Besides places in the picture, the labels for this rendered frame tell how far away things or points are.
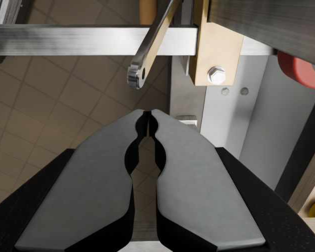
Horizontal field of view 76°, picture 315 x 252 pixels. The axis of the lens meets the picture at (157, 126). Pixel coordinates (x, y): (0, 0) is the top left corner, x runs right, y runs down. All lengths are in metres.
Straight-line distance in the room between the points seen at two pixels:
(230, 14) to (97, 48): 0.15
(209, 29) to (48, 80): 1.15
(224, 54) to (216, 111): 0.34
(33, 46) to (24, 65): 1.06
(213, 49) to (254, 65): 0.32
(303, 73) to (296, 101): 0.22
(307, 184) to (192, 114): 0.25
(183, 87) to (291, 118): 0.23
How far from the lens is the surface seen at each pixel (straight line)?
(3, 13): 1.04
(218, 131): 0.62
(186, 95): 0.45
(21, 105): 1.47
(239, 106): 0.59
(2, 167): 1.88
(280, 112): 0.51
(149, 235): 0.32
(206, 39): 0.25
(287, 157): 0.50
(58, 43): 0.27
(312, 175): 0.40
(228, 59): 0.26
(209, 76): 0.26
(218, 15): 0.21
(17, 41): 0.29
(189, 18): 0.32
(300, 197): 0.43
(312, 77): 0.27
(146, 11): 1.03
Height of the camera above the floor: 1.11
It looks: 58 degrees down
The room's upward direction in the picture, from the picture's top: 178 degrees clockwise
